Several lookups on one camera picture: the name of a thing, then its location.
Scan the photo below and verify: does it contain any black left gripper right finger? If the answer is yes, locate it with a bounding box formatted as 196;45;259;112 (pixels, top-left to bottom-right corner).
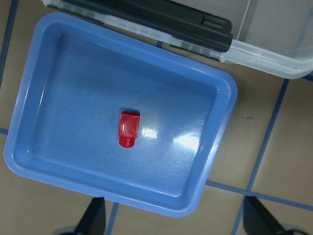
243;196;288;235

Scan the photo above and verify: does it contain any black box latch handle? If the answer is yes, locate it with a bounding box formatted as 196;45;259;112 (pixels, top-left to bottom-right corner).
44;0;233;52

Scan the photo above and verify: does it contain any red block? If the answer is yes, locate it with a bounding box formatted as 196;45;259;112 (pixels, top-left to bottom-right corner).
118;111;140;148

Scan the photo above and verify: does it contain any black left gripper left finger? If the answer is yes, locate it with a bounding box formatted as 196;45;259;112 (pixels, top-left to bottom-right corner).
74;197;106;235

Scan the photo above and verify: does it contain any blue plastic tray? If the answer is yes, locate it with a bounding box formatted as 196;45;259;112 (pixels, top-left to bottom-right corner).
4;13;238;217

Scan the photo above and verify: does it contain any clear plastic storage box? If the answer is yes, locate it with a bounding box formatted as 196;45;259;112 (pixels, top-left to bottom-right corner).
44;0;313;79

